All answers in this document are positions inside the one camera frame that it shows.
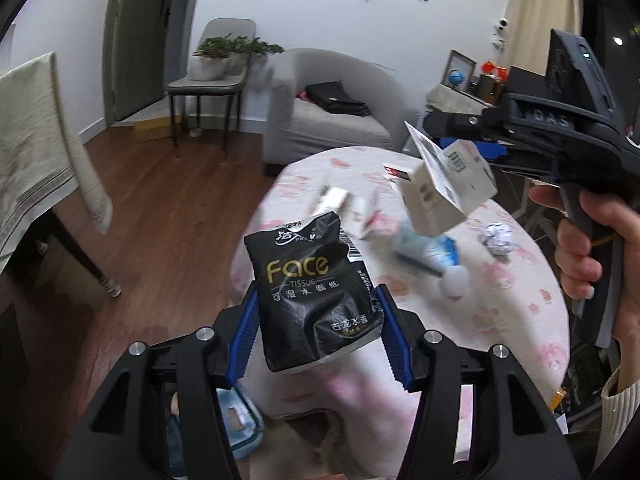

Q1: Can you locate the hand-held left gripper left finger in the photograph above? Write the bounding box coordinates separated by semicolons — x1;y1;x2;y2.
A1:
55;285;261;480

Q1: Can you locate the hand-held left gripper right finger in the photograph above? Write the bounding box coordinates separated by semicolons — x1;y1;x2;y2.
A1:
375;284;583;480

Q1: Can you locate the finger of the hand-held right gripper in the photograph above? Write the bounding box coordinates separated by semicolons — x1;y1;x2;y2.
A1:
424;109;506;143
475;141;531;172

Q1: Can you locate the white cardboard box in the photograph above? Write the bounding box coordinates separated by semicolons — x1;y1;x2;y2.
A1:
382;121;499;237

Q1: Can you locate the black tissue packet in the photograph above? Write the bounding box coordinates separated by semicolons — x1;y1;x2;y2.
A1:
244;211;386;374

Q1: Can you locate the dark plastic bin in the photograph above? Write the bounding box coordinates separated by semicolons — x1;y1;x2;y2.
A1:
160;380;266;478

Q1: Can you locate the paper ball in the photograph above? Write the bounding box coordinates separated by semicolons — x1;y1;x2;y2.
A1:
479;221;518;257

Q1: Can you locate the blue white tube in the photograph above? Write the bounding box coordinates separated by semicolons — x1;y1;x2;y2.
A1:
394;219;471;302

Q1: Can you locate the small white packet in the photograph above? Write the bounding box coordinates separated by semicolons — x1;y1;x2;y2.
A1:
357;189;387;241

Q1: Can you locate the red label cardboard packaging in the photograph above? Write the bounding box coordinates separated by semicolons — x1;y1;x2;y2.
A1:
311;185;351;217

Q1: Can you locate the person's right forearm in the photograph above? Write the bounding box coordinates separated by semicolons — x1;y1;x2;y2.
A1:
597;364;640;466

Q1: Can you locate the person's right hand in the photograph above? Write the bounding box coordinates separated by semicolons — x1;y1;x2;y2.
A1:
527;185;640;357

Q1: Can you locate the beige fringed desk cloth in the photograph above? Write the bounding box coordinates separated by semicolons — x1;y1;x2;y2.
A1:
426;84;501;122

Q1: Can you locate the dark wooden speaker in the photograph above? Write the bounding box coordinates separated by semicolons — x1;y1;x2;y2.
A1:
474;74;506;106

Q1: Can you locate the framed picture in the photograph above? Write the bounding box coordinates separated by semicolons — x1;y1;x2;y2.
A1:
444;50;477;92

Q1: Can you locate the pink printed tablecloth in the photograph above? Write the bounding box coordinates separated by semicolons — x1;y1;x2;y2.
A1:
227;146;572;480

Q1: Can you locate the beige curtain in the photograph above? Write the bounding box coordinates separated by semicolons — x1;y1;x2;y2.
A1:
500;0;586;78

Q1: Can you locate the black bag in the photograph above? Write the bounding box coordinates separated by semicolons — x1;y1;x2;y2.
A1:
305;81;371;117

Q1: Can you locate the grey armchair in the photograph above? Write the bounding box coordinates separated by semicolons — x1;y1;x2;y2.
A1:
262;48;421;176

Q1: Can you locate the dark table leg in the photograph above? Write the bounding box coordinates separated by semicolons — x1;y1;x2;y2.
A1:
50;207;123;300

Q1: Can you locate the leafy potted plant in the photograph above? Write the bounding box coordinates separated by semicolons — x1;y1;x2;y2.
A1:
227;36;285;73

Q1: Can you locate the flat cardboard piece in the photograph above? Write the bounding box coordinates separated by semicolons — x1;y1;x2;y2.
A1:
131;117;183;145

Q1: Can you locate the grey dining chair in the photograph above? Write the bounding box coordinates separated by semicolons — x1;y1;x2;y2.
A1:
166;18;257;151

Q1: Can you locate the potted plant white pot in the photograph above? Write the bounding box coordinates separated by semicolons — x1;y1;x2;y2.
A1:
189;36;231;82

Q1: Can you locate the green patterned tablecloth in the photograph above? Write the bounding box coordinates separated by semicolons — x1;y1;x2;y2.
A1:
0;51;113;273

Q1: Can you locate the grey door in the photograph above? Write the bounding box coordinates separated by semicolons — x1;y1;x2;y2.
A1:
102;0;206;126

